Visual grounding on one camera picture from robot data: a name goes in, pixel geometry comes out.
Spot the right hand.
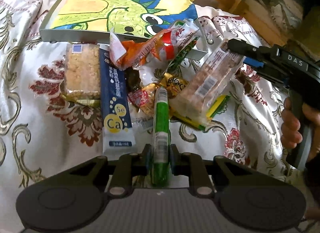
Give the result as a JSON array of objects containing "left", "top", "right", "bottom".
[{"left": 281, "top": 97, "right": 319, "bottom": 161}]

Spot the green stick snack packet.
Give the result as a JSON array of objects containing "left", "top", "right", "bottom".
[{"left": 151, "top": 87, "right": 170, "bottom": 187}]

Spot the clear rice crisp bar pack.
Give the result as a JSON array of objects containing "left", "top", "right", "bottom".
[{"left": 62, "top": 43, "right": 100, "bottom": 107}]

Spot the gold foil candy packet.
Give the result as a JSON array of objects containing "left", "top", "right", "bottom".
[{"left": 158, "top": 72, "right": 188, "bottom": 99}]

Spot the orange red snack bag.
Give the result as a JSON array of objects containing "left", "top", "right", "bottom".
[{"left": 109, "top": 19, "right": 201, "bottom": 70}]

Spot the grey tray with dinosaur drawing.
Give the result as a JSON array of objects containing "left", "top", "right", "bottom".
[{"left": 40, "top": 0, "right": 200, "bottom": 44}]

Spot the brown nut bar pack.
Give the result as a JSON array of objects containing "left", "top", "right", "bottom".
[{"left": 169, "top": 38, "right": 244, "bottom": 125}]

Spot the yellow green snack packet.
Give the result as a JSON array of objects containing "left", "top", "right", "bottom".
[{"left": 171, "top": 95, "right": 230, "bottom": 131}]

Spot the red white small candy packet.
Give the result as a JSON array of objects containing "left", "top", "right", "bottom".
[{"left": 128, "top": 83, "right": 159, "bottom": 117}]

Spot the dark blue powder sachet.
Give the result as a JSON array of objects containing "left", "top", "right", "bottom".
[{"left": 99, "top": 48, "right": 136, "bottom": 158}]

